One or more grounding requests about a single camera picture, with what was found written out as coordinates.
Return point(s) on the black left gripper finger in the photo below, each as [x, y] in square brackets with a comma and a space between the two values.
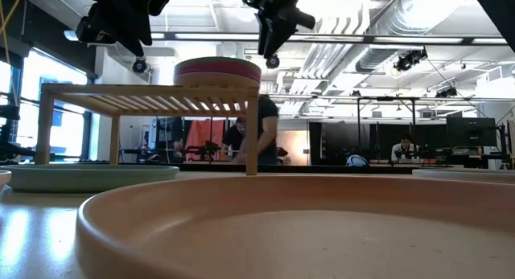
[94, 31]
[137, 46]

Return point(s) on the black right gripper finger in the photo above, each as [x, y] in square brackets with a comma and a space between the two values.
[285, 23]
[264, 34]

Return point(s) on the green plate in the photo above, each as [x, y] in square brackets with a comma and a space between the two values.
[217, 60]

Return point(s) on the magenta plate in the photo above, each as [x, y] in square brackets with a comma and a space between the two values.
[217, 66]

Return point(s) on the purple plate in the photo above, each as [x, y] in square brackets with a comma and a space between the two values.
[217, 72]

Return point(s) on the blue-grey plate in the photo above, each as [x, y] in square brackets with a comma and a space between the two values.
[88, 180]

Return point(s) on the terracotta brown plate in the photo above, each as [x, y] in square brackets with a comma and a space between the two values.
[281, 239]

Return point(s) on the beige plate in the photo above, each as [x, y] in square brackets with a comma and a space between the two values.
[466, 176]

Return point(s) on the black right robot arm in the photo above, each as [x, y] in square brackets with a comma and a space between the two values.
[503, 9]

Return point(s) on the slatted wooden shelf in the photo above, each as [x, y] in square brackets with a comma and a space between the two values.
[149, 90]

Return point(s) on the black ceiling spotlight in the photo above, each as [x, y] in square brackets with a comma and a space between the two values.
[272, 62]
[408, 60]
[446, 93]
[139, 66]

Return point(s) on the long ceiling light bar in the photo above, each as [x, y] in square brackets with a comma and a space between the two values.
[217, 36]

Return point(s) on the person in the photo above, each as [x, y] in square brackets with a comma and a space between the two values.
[179, 148]
[233, 140]
[404, 150]
[267, 122]

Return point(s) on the orange fabric sheet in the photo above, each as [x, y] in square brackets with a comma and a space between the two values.
[201, 138]

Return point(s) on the large black monitor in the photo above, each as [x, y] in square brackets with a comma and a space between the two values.
[470, 132]

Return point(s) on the silver ventilation duct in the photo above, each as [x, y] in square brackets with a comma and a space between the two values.
[402, 21]

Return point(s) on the black background gantry frame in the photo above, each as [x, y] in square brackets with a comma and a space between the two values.
[386, 98]

